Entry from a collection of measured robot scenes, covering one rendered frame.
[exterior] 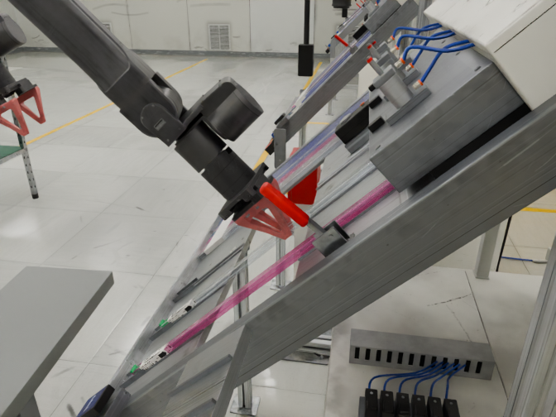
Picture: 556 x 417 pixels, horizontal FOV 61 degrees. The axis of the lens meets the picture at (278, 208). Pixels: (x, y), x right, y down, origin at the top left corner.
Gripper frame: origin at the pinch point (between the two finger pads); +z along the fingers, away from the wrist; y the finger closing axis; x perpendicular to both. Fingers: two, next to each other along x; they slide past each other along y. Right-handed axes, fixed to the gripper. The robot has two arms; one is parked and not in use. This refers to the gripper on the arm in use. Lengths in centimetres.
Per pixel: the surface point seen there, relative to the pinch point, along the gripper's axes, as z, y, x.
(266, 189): -9.4, -17.6, -10.5
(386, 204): 1.1, -13.9, -17.3
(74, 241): -31, 144, 166
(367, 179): 1.0, -2.2, -14.7
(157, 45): -219, 860, 331
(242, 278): 16, 49, 45
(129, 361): -1.5, -7.4, 32.8
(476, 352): 44.4, 11.9, -3.4
